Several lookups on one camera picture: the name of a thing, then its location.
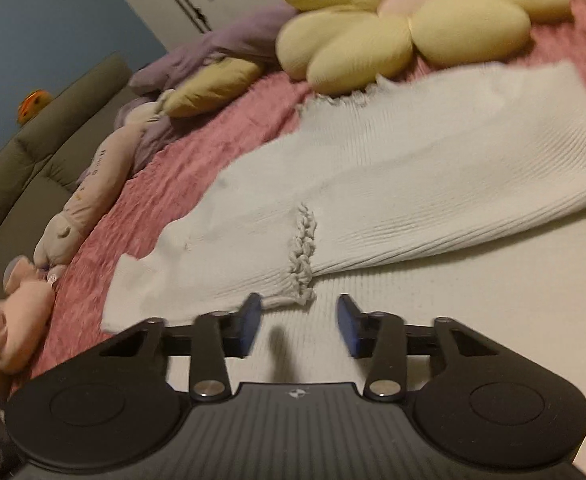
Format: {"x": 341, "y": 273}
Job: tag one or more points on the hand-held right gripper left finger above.
{"x": 251, "y": 322}

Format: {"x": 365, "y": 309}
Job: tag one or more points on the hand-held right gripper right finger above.
{"x": 348, "y": 325}

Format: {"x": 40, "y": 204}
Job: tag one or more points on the white ribbed sweater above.
{"x": 373, "y": 170}

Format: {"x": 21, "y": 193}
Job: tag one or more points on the pink ribbed blanket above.
{"x": 198, "y": 135}

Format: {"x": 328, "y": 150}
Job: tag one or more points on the long beige plush toy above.
{"x": 103, "y": 175}

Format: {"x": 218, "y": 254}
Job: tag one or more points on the pink plush toy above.
{"x": 23, "y": 310}

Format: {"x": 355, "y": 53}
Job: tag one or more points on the small yellow pillow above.
{"x": 213, "y": 87}

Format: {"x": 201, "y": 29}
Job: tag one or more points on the grey-green sofa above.
{"x": 33, "y": 160}

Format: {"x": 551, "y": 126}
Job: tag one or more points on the yellow flower pillow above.
{"x": 353, "y": 45}

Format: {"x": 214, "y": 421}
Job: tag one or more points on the purple cloth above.
{"x": 233, "y": 35}

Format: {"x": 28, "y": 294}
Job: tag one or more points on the orange toy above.
{"x": 34, "y": 106}

